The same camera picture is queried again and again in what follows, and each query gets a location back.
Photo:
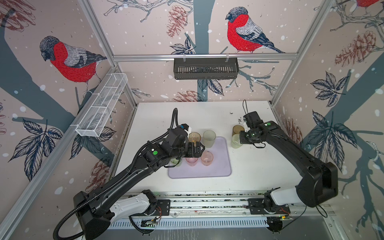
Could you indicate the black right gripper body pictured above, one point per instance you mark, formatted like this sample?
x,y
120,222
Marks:
x,y
247,137

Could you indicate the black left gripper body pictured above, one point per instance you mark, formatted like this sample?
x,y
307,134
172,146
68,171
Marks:
x,y
191,152

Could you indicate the pink glass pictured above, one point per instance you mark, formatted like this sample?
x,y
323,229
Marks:
x,y
192,161
207,158

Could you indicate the smooth yellow glass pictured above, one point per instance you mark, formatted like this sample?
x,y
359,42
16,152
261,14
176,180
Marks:
x,y
194,137

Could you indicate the amber textured glass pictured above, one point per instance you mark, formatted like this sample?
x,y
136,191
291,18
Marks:
x,y
237,129

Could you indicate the smooth green glass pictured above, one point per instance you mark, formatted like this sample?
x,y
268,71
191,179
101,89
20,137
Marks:
x,y
175,162

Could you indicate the tall pale green textured glass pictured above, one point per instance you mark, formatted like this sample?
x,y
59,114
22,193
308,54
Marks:
x,y
209,138

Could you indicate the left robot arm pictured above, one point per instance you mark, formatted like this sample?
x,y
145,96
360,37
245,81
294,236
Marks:
x,y
100,207

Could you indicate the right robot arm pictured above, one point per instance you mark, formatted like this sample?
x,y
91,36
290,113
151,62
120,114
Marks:
x,y
319,181

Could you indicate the lilac plastic tray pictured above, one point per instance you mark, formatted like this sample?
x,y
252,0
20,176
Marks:
x,y
220,166

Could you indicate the black hanging basket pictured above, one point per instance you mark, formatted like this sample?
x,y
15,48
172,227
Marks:
x,y
206,69

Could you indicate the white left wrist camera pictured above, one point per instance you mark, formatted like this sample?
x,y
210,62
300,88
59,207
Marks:
x,y
186,128

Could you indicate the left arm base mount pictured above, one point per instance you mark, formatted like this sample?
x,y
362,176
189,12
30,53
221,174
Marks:
x,y
162,209

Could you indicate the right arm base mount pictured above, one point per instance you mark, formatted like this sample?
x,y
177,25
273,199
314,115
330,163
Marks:
x,y
267,206

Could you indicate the white wire mesh basket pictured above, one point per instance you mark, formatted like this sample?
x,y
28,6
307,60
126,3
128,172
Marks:
x,y
99,112

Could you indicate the horizontal aluminium rail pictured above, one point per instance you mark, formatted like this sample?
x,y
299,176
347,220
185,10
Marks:
x,y
153,58

